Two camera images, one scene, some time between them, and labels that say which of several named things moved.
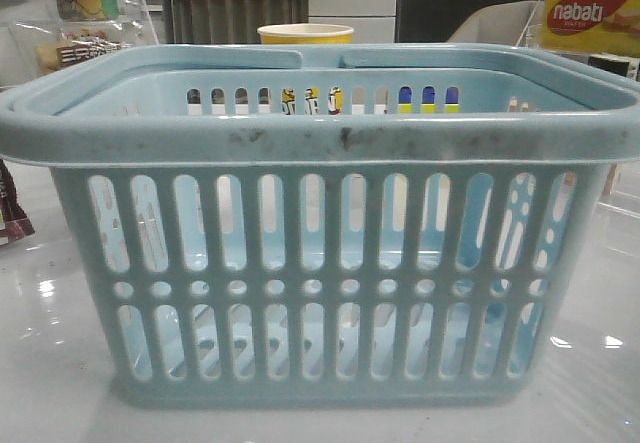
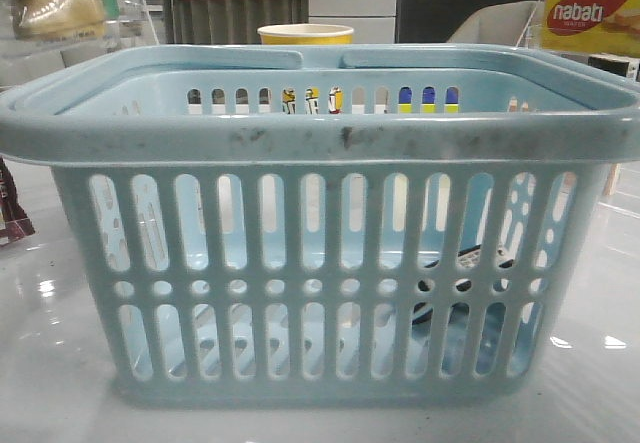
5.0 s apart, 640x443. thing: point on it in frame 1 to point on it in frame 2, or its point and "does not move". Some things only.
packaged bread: [38, 46] to [67, 4]
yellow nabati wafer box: [592, 13] does not move
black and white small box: [620, 65] does not move
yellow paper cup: [305, 34] does not move
